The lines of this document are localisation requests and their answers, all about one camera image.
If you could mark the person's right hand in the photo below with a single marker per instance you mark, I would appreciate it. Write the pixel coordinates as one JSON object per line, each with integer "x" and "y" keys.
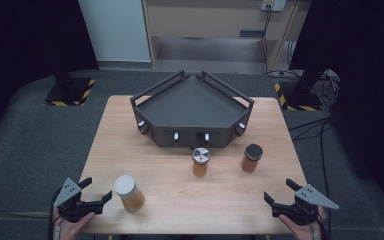
{"x": 308, "y": 231}

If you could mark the white power outlet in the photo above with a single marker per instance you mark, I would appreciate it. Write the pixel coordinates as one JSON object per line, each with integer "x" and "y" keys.
{"x": 273, "y": 4}

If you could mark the white panel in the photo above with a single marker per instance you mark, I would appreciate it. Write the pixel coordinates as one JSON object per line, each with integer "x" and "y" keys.
{"x": 116, "y": 30}

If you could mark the white lid spice jar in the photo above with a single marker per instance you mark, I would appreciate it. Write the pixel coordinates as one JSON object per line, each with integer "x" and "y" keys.
{"x": 131, "y": 198}

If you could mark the person's left hand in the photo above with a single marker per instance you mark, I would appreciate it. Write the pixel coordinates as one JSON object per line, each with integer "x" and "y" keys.
{"x": 70, "y": 230}

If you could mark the silver lid spice jar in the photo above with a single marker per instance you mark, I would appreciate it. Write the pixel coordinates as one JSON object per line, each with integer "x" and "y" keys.
{"x": 200, "y": 156}

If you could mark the black lid spice jar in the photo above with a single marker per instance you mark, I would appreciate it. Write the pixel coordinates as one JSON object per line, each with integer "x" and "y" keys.
{"x": 252, "y": 153}

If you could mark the dark grey corner rack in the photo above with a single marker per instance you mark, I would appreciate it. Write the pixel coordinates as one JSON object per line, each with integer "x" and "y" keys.
{"x": 190, "y": 103}

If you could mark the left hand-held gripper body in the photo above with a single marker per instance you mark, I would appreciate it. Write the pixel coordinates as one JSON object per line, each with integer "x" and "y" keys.
{"x": 76, "y": 206}

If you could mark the black stand with striped base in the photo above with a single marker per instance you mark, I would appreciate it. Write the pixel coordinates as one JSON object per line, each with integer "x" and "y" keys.
{"x": 301, "y": 96}
{"x": 68, "y": 91}

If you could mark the black curtain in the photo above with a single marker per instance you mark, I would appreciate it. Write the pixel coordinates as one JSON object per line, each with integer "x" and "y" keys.
{"x": 20, "y": 50}
{"x": 373, "y": 66}

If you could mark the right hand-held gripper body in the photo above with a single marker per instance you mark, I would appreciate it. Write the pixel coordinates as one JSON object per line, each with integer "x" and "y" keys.
{"x": 301, "y": 211}

